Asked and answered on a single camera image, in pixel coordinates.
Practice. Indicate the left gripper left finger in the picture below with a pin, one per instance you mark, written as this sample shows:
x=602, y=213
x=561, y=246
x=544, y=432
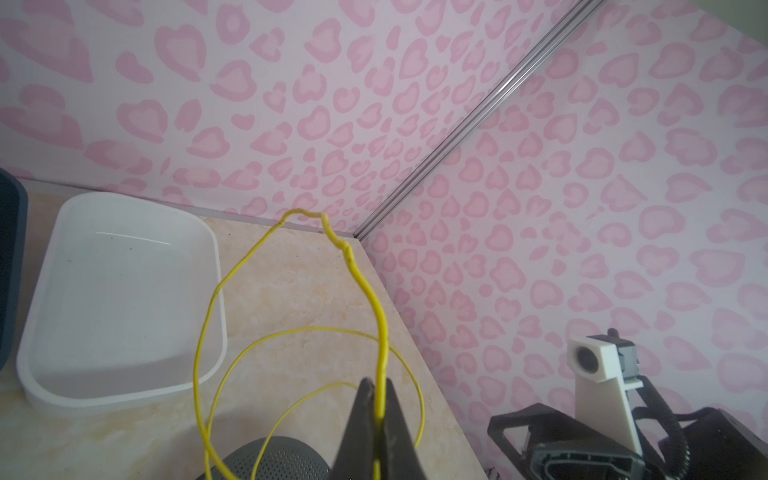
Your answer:
x=356, y=453

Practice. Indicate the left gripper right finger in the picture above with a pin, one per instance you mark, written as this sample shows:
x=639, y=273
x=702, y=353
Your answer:
x=399, y=460

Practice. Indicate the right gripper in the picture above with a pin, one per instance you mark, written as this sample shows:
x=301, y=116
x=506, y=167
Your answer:
x=544, y=443

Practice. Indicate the dark grey cable spool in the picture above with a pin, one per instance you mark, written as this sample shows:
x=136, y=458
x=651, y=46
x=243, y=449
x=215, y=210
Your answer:
x=285, y=458

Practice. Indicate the white plastic tray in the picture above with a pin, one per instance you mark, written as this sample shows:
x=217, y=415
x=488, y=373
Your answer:
x=125, y=311

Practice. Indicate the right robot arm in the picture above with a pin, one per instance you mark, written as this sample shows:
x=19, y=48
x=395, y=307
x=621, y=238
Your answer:
x=719, y=446

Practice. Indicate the dark teal plastic bin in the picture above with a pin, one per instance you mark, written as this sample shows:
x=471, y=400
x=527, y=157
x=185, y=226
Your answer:
x=14, y=212

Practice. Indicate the right aluminium frame strut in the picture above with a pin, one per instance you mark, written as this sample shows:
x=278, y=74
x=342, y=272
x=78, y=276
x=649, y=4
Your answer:
x=556, y=37

